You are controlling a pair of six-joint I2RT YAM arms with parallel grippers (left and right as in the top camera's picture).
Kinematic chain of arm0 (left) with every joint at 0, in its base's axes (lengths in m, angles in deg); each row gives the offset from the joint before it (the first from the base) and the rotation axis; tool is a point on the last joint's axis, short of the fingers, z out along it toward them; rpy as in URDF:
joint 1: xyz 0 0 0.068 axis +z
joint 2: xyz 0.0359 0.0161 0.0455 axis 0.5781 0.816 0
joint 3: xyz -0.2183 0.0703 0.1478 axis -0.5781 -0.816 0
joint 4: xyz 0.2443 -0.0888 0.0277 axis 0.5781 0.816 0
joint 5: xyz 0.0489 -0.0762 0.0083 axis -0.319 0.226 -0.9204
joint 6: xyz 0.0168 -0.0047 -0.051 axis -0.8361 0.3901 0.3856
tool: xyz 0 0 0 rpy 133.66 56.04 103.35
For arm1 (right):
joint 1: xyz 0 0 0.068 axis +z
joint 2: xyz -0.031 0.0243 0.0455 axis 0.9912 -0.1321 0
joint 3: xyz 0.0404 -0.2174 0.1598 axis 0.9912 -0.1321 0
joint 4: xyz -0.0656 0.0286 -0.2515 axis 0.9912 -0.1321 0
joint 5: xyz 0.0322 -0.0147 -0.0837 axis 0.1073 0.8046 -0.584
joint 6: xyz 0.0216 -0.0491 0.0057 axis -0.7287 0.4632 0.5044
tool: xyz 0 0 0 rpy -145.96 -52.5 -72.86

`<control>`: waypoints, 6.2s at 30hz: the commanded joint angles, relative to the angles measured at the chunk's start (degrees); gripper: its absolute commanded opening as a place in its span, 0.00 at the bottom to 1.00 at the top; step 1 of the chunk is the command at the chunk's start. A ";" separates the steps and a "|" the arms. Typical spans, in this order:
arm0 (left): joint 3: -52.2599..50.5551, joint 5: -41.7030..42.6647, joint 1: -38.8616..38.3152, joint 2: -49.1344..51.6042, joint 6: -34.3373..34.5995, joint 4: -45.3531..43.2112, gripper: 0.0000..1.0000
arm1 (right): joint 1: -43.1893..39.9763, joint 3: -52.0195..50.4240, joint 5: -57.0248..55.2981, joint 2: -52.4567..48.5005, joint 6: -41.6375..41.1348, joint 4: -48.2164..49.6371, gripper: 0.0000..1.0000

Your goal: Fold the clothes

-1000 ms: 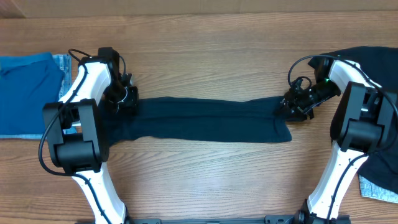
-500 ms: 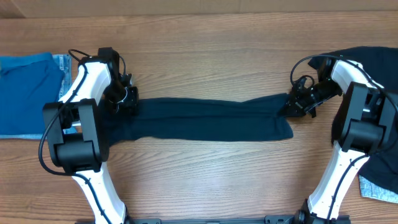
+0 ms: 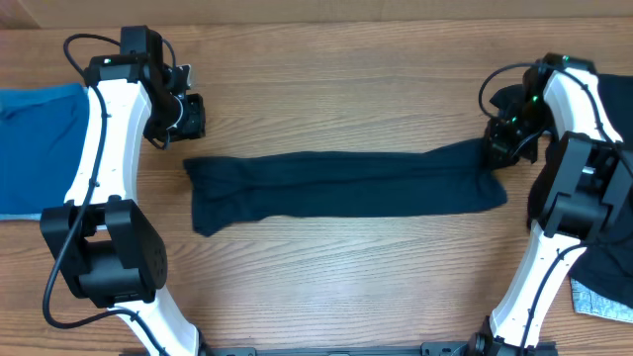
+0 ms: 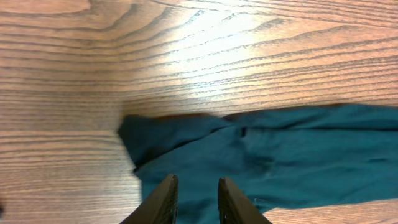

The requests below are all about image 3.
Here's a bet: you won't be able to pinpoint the dark navy t-shirt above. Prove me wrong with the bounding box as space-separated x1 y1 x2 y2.
183 138 507 236

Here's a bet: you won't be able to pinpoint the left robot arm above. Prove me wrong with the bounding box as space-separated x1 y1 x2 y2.
40 26 208 355

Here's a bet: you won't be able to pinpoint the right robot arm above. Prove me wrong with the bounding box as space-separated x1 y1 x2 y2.
421 53 632 355

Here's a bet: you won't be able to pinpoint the folded blue t-shirt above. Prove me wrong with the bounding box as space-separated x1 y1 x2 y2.
1 83 90 214

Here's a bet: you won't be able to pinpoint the dark navy garment pile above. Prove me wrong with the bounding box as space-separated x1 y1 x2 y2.
489 73 633 308

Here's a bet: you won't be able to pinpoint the folded light blue jeans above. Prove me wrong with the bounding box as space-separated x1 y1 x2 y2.
0 214 42 222

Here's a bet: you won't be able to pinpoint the light denim garment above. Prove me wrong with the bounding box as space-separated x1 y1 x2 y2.
570 279 633 323

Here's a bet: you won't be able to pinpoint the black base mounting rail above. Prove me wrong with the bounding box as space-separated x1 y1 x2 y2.
118 340 559 356

